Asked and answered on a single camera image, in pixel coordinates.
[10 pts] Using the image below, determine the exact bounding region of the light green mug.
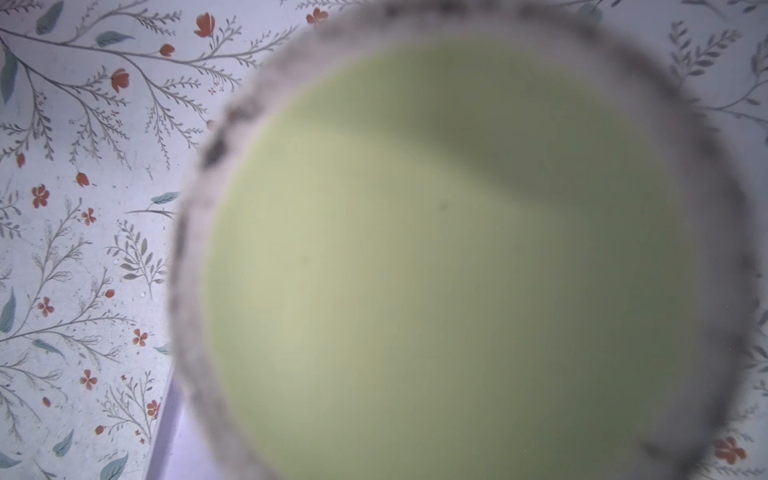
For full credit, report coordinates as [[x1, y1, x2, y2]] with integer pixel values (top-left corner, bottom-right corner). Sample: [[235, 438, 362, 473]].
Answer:
[[168, 1, 758, 479]]

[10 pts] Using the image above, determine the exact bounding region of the lavender plastic tray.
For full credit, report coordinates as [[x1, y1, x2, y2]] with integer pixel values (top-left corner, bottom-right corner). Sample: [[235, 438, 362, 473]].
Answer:
[[144, 369, 226, 480]]

